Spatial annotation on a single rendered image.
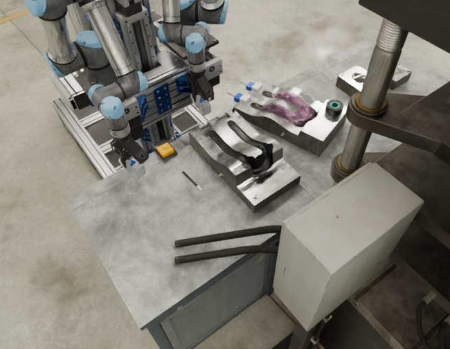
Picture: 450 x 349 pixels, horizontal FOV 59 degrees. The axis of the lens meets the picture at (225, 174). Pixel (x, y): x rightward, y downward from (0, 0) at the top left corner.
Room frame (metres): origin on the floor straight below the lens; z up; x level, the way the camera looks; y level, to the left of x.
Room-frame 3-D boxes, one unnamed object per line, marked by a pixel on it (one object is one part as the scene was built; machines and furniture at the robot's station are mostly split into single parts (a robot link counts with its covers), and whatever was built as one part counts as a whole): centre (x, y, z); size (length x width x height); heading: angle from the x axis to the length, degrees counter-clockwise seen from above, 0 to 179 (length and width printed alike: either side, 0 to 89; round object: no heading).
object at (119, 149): (1.08, 0.40, 1.09); 0.09 x 0.08 x 0.12; 49
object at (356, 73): (1.63, -0.75, 0.84); 0.20 x 0.15 x 0.07; 33
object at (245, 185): (1.18, -0.09, 0.87); 0.50 x 0.26 x 0.14; 33
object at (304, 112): (1.44, -0.33, 0.90); 0.26 x 0.18 x 0.08; 50
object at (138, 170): (1.09, 0.40, 0.93); 0.13 x 0.05 x 0.05; 49
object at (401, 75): (1.72, -0.93, 0.83); 0.17 x 0.13 x 0.06; 33
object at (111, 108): (1.08, 0.39, 1.25); 0.09 x 0.08 x 0.11; 34
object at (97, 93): (1.17, 0.43, 1.25); 0.11 x 0.11 x 0.08; 34
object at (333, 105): (1.37, -0.54, 0.93); 0.08 x 0.08 x 0.04
